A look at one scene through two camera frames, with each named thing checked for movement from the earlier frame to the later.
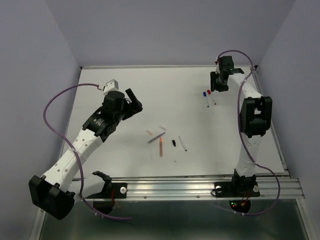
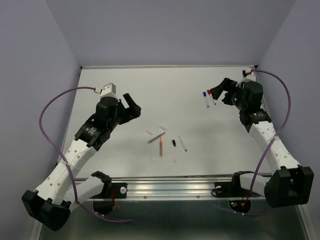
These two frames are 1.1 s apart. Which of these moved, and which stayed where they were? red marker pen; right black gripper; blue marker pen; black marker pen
Moved: right black gripper
Stayed: blue marker pen; red marker pen; black marker pen
